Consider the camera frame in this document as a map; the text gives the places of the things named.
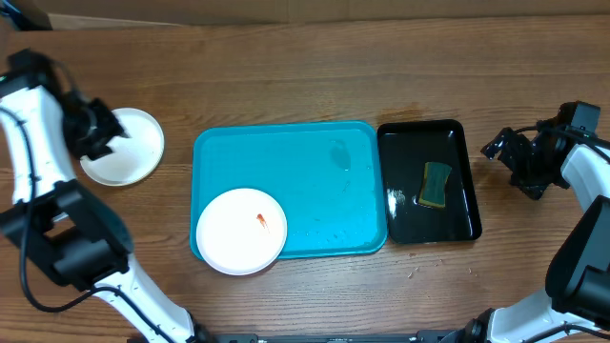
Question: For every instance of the black water tray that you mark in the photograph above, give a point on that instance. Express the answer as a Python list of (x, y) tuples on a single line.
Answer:
[(404, 148)]

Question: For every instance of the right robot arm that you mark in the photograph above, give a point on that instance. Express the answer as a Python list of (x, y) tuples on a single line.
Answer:
[(576, 294)]

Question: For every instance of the green yellow sponge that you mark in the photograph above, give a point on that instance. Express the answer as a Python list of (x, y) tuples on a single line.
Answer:
[(432, 191)]

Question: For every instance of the white plate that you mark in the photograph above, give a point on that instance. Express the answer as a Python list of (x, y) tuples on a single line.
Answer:
[(133, 158), (241, 232)]

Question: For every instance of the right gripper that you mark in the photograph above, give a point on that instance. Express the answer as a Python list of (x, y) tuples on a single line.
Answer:
[(521, 148)]

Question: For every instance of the dark object top left corner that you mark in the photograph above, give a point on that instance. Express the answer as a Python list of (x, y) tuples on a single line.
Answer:
[(24, 15)]

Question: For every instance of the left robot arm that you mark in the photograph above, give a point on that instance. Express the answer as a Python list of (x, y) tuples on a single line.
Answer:
[(72, 245)]

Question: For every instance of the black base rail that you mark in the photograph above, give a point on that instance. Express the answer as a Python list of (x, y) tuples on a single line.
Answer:
[(424, 336)]

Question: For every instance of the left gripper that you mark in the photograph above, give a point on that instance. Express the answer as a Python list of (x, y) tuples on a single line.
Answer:
[(111, 130)]

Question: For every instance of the teal plastic tray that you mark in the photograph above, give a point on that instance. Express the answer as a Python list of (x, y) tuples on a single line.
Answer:
[(325, 176)]

